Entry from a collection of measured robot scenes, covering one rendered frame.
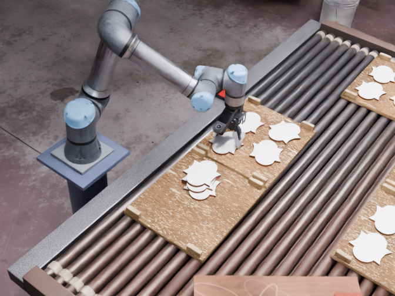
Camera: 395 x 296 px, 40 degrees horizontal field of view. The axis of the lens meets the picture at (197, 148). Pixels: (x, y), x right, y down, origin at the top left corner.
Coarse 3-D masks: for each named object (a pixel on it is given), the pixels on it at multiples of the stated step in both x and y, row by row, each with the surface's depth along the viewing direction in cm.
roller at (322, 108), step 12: (372, 60) 277; (360, 72) 268; (348, 84) 260; (336, 96) 253; (324, 108) 246; (312, 120) 240; (180, 252) 187; (168, 264) 183; (180, 264) 184; (156, 276) 180; (168, 276) 181; (144, 288) 176; (156, 288) 177
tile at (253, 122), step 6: (246, 114) 236; (252, 114) 237; (246, 120) 233; (252, 120) 233; (258, 120) 234; (240, 126) 230; (246, 126) 231; (252, 126) 231; (258, 126) 231; (246, 132) 228; (252, 132) 229
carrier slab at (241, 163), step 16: (256, 112) 239; (272, 112) 240; (304, 128) 233; (208, 144) 223; (288, 144) 225; (304, 144) 226; (224, 160) 217; (240, 160) 217; (288, 160) 218; (272, 176) 212
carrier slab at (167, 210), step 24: (144, 192) 203; (168, 192) 204; (216, 192) 205; (240, 192) 205; (264, 192) 207; (144, 216) 195; (168, 216) 196; (192, 216) 196; (216, 216) 196; (240, 216) 197; (168, 240) 189; (192, 240) 188; (216, 240) 189
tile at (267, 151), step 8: (256, 144) 223; (264, 144) 223; (272, 144) 223; (256, 152) 219; (264, 152) 220; (272, 152) 220; (280, 152) 221; (256, 160) 216; (264, 160) 216; (272, 160) 216
